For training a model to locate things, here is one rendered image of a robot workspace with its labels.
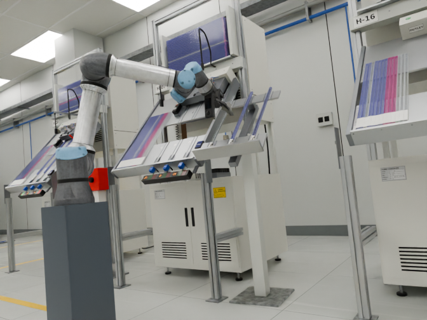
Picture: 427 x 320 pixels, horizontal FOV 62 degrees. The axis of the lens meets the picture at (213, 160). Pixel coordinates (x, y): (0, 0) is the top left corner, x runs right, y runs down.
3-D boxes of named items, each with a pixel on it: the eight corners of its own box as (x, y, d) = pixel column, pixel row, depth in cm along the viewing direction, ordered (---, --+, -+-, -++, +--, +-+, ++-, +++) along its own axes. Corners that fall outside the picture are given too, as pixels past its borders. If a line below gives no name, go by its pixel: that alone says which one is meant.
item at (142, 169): (199, 167, 186) (192, 157, 182) (118, 178, 224) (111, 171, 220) (200, 165, 187) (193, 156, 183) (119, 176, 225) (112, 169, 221)
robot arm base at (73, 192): (67, 205, 128) (65, 178, 128) (46, 207, 137) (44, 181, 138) (102, 201, 140) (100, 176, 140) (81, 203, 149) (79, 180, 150)
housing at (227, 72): (236, 90, 227) (226, 72, 219) (179, 106, 255) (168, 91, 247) (240, 82, 232) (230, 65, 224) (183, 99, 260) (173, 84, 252)
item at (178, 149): (197, 162, 185) (194, 157, 183) (117, 174, 224) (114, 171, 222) (210, 137, 197) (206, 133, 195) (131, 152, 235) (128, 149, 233)
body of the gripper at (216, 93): (225, 96, 182) (214, 79, 174) (222, 108, 178) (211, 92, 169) (212, 98, 186) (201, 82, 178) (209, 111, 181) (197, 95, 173)
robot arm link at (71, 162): (53, 180, 132) (51, 144, 133) (61, 181, 145) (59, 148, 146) (86, 177, 134) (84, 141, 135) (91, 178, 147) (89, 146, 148)
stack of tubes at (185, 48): (227, 56, 225) (223, 16, 227) (169, 77, 255) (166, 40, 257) (237, 60, 236) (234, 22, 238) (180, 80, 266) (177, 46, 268)
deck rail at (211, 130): (203, 166, 185) (196, 159, 181) (199, 167, 186) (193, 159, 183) (240, 84, 227) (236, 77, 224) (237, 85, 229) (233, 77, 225)
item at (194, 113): (222, 119, 209) (217, 112, 206) (145, 136, 247) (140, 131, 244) (237, 85, 229) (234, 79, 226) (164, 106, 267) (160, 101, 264)
